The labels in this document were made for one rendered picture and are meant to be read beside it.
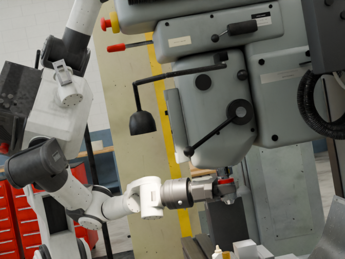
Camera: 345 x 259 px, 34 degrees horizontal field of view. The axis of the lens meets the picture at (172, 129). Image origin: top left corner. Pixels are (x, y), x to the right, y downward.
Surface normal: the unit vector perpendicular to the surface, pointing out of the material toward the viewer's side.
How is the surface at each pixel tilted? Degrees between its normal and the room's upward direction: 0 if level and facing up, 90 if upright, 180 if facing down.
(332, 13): 90
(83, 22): 99
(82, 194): 94
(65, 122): 58
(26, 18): 90
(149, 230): 90
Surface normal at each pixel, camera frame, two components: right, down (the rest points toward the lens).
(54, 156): 0.90, -0.36
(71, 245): 0.41, -0.18
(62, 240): 0.46, 0.05
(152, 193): -0.29, -0.28
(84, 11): 0.08, 0.20
